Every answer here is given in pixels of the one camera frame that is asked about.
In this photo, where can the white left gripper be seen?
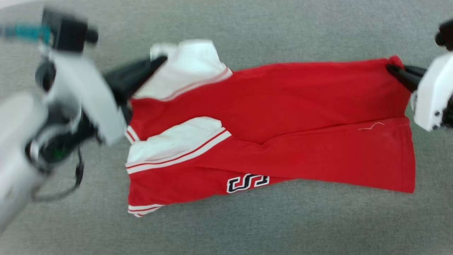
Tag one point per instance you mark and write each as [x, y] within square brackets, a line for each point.
[95, 102]

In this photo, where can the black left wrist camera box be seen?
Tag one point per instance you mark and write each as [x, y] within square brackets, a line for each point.
[67, 32]

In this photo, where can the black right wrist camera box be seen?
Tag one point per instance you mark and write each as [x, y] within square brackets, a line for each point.
[446, 33]

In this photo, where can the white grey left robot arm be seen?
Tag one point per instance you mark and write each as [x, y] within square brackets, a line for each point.
[17, 141]

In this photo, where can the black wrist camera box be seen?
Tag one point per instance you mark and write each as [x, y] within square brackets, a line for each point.
[446, 33]
[67, 32]

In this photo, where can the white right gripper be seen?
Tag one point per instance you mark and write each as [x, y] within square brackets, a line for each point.
[435, 92]

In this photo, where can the grey fabric sofa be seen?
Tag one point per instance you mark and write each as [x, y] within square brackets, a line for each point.
[247, 230]

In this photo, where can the red white Bulls jersey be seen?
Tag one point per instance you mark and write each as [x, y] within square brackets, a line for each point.
[283, 106]

